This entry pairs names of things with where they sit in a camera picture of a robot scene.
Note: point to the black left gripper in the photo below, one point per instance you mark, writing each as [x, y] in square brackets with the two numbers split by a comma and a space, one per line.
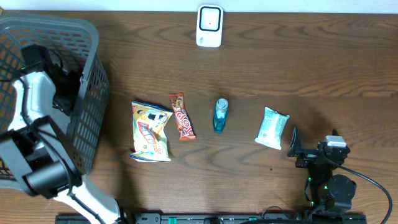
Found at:
[60, 100]

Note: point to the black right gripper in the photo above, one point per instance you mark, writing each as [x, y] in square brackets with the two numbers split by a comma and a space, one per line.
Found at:
[308, 155]

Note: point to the white teal wipes pack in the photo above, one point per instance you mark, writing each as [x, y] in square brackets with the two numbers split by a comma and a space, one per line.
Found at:
[271, 129]

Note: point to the teal mouthwash bottle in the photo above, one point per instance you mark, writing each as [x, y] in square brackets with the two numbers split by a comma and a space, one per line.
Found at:
[220, 115]

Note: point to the yellow snack bag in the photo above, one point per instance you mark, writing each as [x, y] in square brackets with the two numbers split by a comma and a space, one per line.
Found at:
[149, 138]

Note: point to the red chocolate bar wrapper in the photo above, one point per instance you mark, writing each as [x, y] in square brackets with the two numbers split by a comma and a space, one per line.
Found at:
[183, 122]

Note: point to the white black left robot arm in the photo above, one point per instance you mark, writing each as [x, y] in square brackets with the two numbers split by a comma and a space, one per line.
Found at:
[42, 158]

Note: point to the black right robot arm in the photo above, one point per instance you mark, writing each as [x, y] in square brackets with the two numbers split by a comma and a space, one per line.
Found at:
[331, 195]

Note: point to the white barcode scanner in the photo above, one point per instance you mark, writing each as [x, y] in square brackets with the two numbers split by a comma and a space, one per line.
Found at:
[209, 26]

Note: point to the grey plastic basket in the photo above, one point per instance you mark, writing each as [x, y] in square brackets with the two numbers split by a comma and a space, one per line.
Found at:
[74, 42]

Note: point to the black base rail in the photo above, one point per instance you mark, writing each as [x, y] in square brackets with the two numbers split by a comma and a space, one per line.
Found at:
[155, 218]

